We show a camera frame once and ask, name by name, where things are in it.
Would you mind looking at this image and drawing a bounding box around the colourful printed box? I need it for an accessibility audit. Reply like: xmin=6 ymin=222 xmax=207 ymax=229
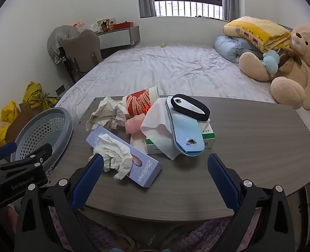
xmin=97 ymin=17 xmax=117 ymax=32

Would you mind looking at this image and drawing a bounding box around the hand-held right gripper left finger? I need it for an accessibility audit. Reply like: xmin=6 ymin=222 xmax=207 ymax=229
xmin=14 ymin=154 xmax=104 ymax=252

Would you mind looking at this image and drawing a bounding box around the red flat box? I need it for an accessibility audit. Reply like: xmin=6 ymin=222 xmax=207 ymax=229
xmin=113 ymin=21 xmax=134 ymax=30

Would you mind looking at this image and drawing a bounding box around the folded yellow blanket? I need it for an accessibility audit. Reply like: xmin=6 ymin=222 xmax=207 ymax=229
xmin=223 ymin=16 xmax=293 ymax=53

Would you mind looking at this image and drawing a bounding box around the grey upholstered chair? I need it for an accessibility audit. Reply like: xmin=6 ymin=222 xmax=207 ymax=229
xmin=62 ymin=29 xmax=103 ymax=85

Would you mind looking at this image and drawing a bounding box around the light blue insole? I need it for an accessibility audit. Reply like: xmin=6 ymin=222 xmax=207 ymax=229
xmin=165 ymin=97 xmax=206 ymax=157

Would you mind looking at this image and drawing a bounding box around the brown cardboard sheet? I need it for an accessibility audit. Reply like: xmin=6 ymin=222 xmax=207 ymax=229
xmin=5 ymin=102 xmax=41 ymax=144

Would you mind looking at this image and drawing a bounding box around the grey garment on chair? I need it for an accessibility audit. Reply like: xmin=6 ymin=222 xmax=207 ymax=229
xmin=47 ymin=25 xmax=80 ymax=64

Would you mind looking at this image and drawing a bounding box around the black elastic band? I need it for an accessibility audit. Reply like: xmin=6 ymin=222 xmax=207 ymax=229
xmin=170 ymin=93 xmax=211 ymax=123

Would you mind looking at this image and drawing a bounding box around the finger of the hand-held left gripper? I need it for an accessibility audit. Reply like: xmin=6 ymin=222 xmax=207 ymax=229
xmin=0 ymin=141 xmax=18 ymax=163
xmin=0 ymin=143 xmax=53 ymax=167

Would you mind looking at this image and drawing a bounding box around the white and grey dressing table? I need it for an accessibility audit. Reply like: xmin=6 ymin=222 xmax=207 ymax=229
xmin=95 ymin=26 xmax=141 ymax=51

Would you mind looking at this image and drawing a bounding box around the crumpled white tissue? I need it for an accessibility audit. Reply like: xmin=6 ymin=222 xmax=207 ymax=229
xmin=93 ymin=133 xmax=134 ymax=180

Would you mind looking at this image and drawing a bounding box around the white and green box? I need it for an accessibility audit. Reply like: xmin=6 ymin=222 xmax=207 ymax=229
xmin=130 ymin=119 xmax=216 ymax=155

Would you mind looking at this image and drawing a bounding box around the red paper cup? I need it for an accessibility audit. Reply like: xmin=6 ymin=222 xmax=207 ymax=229
xmin=122 ymin=85 xmax=160 ymax=118

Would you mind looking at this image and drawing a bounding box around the white tissue box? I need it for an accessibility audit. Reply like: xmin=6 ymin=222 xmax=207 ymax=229
xmin=78 ymin=23 xmax=101 ymax=34

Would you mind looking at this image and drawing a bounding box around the pink soft lump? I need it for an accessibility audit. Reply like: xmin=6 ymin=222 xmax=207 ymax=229
xmin=125 ymin=114 xmax=148 ymax=134

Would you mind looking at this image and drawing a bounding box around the small light blue plush toy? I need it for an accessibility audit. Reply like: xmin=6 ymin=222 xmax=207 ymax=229
xmin=262 ymin=48 xmax=281 ymax=75

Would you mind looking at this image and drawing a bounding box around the purple fuzzy clothing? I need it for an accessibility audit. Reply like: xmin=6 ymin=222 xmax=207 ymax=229
xmin=48 ymin=207 xmax=262 ymax=252

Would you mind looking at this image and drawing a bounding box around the bed with grey sheet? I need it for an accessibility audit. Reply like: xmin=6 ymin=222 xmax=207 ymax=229
xmin=54 ymin=43 xmax=310 ymax=138

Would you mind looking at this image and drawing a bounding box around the large beige teddy bear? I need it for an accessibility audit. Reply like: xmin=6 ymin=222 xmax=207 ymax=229
xmin=239 ymin=25 xmax=310 ymax=110

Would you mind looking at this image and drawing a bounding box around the grey perforated plastic basket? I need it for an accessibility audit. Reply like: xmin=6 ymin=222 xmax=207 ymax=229
xmin=10 ymin=107 xmax=74 ymax=174

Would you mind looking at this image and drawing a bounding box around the white cloth wipe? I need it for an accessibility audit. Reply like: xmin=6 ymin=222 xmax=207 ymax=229
xmin=140 ymin=98 xmax=188 ymax=161

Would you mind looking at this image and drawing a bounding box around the beige paper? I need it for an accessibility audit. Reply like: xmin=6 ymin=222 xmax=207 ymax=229
xmin=86 ymin=96 xmax=130 ymax=131

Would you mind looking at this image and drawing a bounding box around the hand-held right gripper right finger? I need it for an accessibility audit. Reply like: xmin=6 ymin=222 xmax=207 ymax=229
xmin=207 ymin=153 xmax=296 ymax=252

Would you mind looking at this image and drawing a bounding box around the lavender cardboard box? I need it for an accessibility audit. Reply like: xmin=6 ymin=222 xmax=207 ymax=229
xmin=86 ymin=125 xmax=163 ymax=188

